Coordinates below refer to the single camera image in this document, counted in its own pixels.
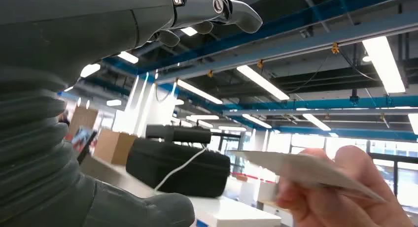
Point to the cardboard box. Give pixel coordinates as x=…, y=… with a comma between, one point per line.
x=83, y=119
x=114, y=147

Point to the ceiling light panel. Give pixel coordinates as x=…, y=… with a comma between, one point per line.
x=199, y=91
x=128, y=57
x=316, y=121
x=383, y=64
x=263, y=82
x=257, y=121

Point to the black cylinder device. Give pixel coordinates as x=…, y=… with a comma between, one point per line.
x=178, y=134

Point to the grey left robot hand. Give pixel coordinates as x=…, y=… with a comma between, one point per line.
x=81, y=23

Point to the black carrying case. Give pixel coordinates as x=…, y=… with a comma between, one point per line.
x=183, y=173

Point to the white table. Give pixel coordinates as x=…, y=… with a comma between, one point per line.
x=228, y=214

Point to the white ID card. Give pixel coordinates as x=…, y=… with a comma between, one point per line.
x=303, y=168

